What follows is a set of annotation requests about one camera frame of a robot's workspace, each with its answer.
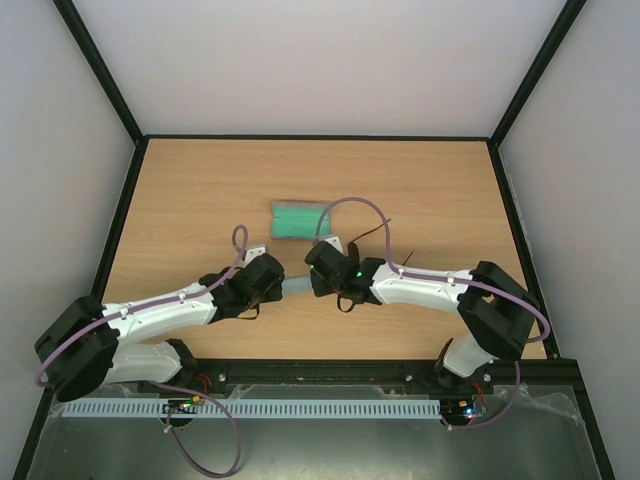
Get light blue cleaning cloth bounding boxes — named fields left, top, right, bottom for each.
left=282, top=275, right=312, bottom=297

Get grey felt glasses case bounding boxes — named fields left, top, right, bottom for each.
left=270, top=200, right=331, bottom=240

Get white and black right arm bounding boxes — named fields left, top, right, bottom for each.
left=305, top=239, right=538, bottom=392

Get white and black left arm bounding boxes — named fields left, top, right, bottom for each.
left=34, top=251, right=285, bottom=402

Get black round sunglasses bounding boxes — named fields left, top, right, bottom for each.
left=347, top=216, right=416, bottom=266

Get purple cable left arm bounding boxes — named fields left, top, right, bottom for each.
left=33, top=224, right=250, bottom=389

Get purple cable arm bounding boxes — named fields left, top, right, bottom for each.
left=314, top=197, right=551, bottom=431
left=33, top=224, right=250, bottom=389

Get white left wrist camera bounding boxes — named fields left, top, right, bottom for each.
left=244, top=244, right=268, bottom=263

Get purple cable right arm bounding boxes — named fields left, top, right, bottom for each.
left=314, top=197, right=551, bottom=431

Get light blue slotted cable duct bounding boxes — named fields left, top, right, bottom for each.
left=62, top=398, right=441, bottom=420

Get purple cable loop front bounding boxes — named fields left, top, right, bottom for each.
left=162, top=384, right=242, bottom=475

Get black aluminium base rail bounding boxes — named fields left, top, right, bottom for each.
left=49, top=355, right=581, bottom=396

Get black enclosure frame post left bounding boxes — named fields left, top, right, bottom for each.
left=52, top=0, right=144, bottom=144

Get black enclosure frame post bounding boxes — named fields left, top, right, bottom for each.
left=490, top=0, right=587, bottom=148
left=52, top=0, right=144, bottom=144

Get black enclosure frame post right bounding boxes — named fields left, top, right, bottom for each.
left=490, top=0, right=587, bottom=148

